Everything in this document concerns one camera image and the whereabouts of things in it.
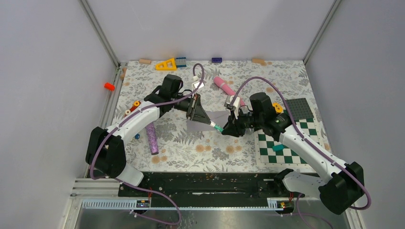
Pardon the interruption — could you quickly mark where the blue grey lego brick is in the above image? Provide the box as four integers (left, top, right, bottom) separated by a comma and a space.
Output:
175, 57, 187, 68

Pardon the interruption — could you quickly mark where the purple glitter microphone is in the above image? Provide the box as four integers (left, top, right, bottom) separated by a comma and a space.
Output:
145, 123, 159, 155

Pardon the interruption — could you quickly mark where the colourful lego toy stack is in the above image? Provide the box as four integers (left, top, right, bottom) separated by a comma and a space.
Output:
124, 100, 141, 117

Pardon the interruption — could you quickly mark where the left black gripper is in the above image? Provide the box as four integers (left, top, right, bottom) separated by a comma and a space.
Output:
171, 94, 211, 125

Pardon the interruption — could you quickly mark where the small green white bottle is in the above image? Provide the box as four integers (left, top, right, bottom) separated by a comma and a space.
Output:
210, 122, 224, 133

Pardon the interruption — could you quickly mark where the green white chessboard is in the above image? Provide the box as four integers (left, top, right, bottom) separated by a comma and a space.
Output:
254, 117, 323, 170

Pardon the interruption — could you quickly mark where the orange red cylinder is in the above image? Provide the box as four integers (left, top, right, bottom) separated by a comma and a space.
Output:
104, 83, 115, 91

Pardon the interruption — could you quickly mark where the pink toy microphone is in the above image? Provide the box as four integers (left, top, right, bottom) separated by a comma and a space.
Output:
213, 76, 235, 96

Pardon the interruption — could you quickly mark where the teal block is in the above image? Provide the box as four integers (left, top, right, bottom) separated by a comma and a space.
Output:
272, 144, 284, 152

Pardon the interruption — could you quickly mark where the yellow triangle toy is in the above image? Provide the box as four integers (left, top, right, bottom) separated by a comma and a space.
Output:
155, 58, 177, 71

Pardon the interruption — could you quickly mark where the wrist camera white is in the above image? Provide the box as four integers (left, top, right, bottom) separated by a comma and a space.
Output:
224, 95, 240, 111
192, 75, 205, 94

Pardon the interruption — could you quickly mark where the wooden block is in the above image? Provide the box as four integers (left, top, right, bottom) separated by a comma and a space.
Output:
251, 58, 267, 66
139, 59, 152, 65

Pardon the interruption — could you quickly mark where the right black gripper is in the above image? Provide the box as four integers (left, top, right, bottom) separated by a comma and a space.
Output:
222, 106, 264, 137

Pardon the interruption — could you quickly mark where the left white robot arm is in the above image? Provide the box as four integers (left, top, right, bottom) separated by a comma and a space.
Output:
85, 74, 212, 196

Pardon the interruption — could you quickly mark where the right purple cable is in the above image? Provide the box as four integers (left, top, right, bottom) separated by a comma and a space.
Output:
231, 76, 373, 229

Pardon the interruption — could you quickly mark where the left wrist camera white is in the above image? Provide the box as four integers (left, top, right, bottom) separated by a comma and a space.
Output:
192, 75, 205, 94

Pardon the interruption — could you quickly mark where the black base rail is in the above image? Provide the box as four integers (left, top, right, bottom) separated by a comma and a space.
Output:
117, 172, 298, 209

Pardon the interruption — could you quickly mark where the floral table mat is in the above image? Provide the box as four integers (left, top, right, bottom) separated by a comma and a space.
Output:
125, 61, 328, 173

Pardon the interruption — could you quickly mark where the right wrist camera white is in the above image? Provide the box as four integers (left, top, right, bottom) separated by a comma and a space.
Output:
224, 95, 240, 111

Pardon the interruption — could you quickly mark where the wooden block left back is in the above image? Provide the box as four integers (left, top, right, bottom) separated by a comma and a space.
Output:
139, 59, 152, 65

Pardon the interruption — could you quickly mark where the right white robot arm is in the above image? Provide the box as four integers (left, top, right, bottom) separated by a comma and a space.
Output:
221, 93, 365, 215

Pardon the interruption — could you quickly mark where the wooden block right back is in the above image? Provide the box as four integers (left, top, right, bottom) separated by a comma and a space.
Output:
251, 58, 267, 66

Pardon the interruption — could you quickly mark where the lego toy on chessboard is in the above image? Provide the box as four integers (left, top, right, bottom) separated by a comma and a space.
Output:
272, 103, 284, 114

